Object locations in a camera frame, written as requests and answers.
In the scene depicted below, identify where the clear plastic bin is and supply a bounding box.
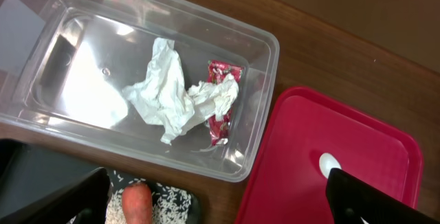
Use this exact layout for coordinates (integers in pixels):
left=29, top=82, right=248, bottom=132
left=1, top=0, right=279, bottom=182

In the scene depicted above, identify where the white plastic spoon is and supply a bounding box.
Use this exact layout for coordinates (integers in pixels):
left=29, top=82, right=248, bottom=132
left=318, top=153, right=341, bottom=179

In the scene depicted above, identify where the black tray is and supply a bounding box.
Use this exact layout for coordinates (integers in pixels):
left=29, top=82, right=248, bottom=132
left=1, top=139, right=202, bottom=224

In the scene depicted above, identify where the orange carrot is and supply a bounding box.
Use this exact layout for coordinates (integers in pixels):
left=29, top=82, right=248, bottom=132
left=122, top=183, right=153, bottom=224

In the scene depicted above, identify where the red serving tray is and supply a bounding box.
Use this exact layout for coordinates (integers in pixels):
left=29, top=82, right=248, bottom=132
left=236, top=87, right=424, bottom=224

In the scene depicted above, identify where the red snack wrapper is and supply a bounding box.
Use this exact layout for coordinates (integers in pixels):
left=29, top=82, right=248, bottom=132
left=206, top=59, right=245, bottom=146

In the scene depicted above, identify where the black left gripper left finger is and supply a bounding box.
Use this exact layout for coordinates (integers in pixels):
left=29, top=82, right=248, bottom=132
left=1, top=168, right=111, bottom=224

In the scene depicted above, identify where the white tissue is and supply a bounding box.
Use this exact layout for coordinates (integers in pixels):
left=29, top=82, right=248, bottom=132
left=183, top=74, right=239, bottom=132

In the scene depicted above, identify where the white rice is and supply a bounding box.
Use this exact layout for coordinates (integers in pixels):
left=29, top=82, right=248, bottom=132
left=106, top=169, right=195, bottom=224

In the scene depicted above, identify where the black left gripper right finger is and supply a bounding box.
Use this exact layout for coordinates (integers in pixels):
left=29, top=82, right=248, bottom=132
left=326, top=168, right=437, bottom=224

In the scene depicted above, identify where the clear plastic wrap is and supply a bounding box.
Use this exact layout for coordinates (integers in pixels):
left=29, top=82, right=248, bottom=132
left=122, top=38, right=195, bottom=144

